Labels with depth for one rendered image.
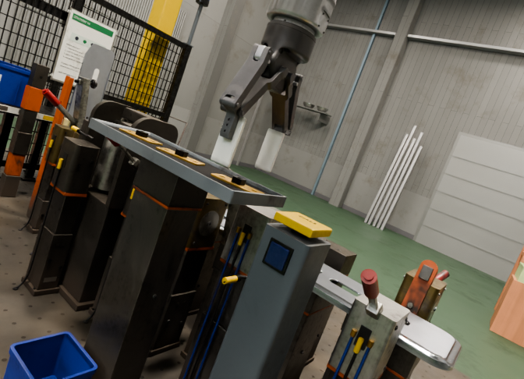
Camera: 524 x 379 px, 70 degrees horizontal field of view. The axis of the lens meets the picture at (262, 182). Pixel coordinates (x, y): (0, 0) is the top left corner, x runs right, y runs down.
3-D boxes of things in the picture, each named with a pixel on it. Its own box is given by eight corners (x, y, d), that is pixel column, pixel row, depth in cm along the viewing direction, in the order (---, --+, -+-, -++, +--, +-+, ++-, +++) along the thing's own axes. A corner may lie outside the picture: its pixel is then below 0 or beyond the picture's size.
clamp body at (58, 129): (54, 235, 124) (84, 132, 119) (22, 235, 116) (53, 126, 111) (45, 226, 128) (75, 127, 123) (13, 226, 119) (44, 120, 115)
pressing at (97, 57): (92, 134, 153) (116, 52, 148) (64, 128, 143) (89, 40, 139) (91, 133, 153) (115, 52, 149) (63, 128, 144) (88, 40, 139)
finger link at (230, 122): (245, 104, 49) (233, 98, 47) (231, 139, 50) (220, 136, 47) (235, 100, 50) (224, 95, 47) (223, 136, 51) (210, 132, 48)
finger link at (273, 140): (267, 127, 63) (270, 128, 64) (253, 167, 64) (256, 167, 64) (283, 132, 62) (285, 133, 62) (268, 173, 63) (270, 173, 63)
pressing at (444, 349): (465, 341, 78) (468, 335, 77) (447, 379, 59) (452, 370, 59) (109, 143, 154) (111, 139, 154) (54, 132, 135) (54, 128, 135)
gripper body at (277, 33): (306, 21, 49) (281, 90, 50) (324, 45, 57) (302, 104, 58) (259, 11, 52) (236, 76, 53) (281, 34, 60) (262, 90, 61)
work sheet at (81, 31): (99, 94, 178) (118, 30, 174) (50, 79, 160) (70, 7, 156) (97, 93, 179) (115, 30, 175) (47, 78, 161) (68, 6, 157)
